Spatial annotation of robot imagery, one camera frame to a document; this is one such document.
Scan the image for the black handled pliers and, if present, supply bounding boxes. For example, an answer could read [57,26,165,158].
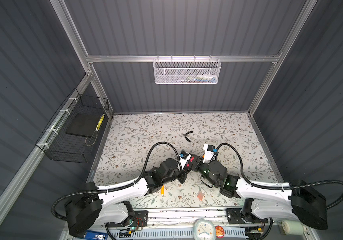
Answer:
[181,131,193,143]

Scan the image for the white tape roll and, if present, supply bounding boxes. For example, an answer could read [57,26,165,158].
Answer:
[281,220,305,236]

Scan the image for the white wire mesh basket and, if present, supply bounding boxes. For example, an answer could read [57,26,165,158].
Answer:
[153,58,221,85]

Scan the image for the yellow highlighter in basket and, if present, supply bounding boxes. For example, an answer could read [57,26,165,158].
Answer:
[95,114,105,132]

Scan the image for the left black corrugated cable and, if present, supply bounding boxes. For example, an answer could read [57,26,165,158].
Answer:
[51,141,181,221]

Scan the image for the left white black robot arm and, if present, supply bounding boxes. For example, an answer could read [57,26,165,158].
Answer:
[65,158,188,237]

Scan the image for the white analog clock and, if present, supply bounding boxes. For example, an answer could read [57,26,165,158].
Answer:
[192,219,216,240]

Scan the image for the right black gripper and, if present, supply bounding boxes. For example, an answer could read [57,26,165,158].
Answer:
[185,151,218,188]

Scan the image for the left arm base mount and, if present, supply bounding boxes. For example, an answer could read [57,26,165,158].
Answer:
[108,211,149,228]

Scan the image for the blue black device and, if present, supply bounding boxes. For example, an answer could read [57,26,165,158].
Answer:
[84,231,108,240]

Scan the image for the right black corrugated cable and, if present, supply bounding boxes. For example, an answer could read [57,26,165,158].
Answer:
[216,142,343,210]

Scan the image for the black pad in basket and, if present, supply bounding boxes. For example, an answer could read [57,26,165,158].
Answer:
[65,114,101,138]

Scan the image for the red round badge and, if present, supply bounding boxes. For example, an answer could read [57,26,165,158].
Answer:
[215,226,225,239]

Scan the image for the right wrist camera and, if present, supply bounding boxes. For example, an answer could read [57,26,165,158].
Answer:
[202,144,218,163]

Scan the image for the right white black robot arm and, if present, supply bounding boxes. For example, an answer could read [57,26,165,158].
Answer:
[179,153,328,230]

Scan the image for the translucent pink cap front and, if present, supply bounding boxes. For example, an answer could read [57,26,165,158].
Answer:
[197,190,204,201]

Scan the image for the black wire mesh basket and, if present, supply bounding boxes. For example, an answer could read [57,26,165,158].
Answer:
[36,89,109,164]

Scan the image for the black corrugated cable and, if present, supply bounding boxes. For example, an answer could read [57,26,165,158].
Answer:
[216,142,343,210]
[51,141,181,221]

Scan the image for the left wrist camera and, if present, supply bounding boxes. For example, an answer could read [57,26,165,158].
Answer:
[179,150,192,170]

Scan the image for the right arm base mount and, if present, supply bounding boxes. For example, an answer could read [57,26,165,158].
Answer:
[225,208,269,225]

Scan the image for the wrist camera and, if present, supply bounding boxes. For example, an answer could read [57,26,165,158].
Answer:
[202,144,218,163]
[179,150,192,170]

